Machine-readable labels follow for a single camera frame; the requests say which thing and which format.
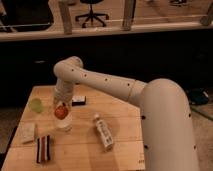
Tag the green cup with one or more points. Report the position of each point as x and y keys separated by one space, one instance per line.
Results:
x=36 y=105

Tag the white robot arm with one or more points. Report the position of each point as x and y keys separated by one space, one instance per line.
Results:
x=167 y=128

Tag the white plastic bottle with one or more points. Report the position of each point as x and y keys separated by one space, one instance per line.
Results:
x=104 y=132

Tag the beige sponge block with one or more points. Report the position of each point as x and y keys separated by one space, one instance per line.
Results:
x=27 y=132

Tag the dark blue floor device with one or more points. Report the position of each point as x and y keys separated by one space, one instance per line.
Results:
x=198 y=97

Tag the black white small box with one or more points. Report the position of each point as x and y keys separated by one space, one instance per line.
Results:
x=78 y=100

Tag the black office chair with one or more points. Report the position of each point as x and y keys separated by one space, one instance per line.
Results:
x=91 y=15

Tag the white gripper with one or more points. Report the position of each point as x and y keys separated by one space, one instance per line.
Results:
x=64 y=97

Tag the wooden railing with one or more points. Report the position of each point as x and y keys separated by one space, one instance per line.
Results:
x=150 y=16

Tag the red apple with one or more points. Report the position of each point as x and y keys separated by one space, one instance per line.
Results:
x=61 y=112

